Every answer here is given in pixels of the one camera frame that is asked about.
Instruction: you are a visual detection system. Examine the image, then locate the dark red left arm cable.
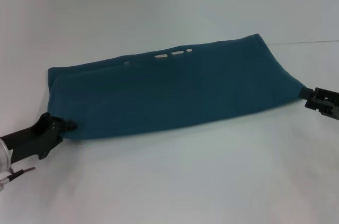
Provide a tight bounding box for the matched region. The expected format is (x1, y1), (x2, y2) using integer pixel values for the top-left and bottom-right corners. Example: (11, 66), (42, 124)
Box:
(0, 166), (37, 191)

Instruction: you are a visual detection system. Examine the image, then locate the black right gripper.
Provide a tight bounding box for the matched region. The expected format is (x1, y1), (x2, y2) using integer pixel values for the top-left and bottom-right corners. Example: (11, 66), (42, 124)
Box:
(298, 87), (339, 121)

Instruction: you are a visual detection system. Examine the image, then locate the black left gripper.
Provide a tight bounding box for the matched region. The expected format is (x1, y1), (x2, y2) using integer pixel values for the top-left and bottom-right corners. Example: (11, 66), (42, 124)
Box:
(0, 112), (78, 166)

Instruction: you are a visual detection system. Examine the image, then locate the blue t-shirt with white print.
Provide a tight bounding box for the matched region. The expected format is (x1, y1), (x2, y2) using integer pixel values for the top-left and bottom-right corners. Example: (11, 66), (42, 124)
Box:
(46, 33), (308, 141)

